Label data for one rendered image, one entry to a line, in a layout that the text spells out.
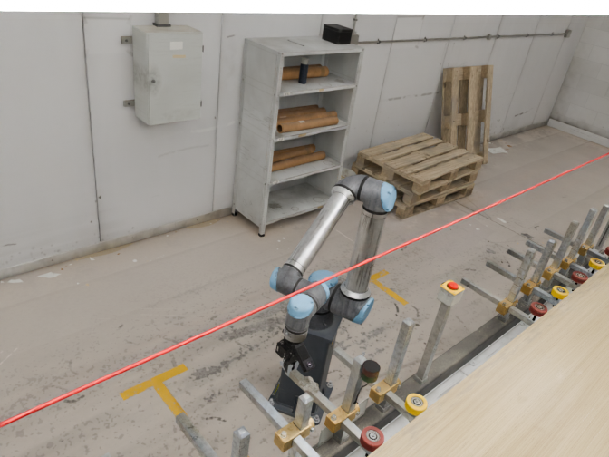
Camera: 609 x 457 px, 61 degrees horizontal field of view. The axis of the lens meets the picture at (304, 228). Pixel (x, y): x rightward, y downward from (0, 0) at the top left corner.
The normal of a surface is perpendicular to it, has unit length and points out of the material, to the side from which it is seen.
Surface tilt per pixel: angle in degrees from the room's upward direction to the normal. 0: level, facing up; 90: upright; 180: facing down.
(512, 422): 0
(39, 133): 90
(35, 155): 90
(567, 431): 0
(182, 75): 90
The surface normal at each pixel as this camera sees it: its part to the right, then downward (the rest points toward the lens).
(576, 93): -0.74, 0.25
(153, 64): 0.66, 0.46
